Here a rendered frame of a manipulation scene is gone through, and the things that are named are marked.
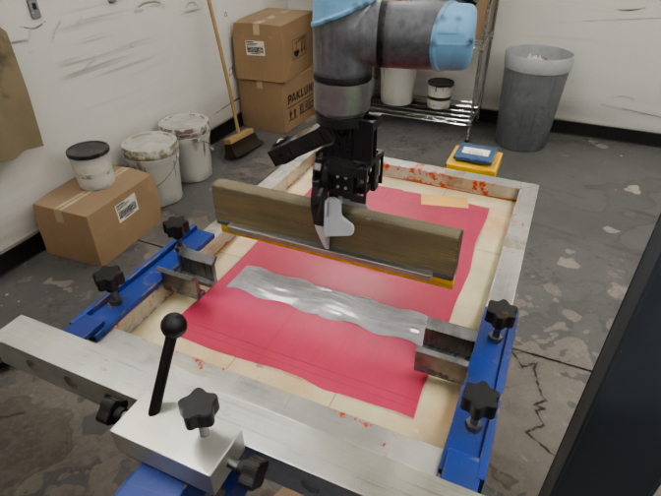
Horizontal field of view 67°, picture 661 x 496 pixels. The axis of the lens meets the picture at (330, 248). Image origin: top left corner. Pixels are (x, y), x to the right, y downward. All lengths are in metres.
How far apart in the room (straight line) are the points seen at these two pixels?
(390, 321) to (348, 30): 0.45
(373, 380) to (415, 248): 0.20
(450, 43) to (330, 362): 0.46
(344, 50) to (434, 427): 0.49
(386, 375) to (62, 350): 0.44
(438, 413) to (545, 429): 1.31
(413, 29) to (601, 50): 3.71
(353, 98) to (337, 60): 0.05
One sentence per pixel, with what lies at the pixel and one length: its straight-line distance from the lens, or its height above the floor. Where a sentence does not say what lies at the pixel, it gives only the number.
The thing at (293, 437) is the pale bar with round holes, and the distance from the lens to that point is 0.59.
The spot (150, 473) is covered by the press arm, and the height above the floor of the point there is 1.04.
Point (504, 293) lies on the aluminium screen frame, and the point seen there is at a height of 0.99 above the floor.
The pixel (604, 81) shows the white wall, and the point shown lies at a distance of 4.35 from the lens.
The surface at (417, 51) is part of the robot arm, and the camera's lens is 0.63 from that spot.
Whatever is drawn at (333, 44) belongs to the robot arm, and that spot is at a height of 1.38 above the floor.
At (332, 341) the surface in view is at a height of 0.95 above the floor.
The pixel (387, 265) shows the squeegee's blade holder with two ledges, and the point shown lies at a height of 1.08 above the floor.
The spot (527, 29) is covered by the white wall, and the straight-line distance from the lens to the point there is 4.28.
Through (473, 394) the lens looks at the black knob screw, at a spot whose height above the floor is 1.06.
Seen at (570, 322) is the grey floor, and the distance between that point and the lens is 2.46.
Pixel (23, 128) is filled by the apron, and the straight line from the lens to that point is 2.81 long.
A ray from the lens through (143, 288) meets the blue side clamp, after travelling 0.88.
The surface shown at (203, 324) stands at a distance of 0.85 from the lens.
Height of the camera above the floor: 1.52
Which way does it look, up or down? 35 degrees down
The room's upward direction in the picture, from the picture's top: straight up
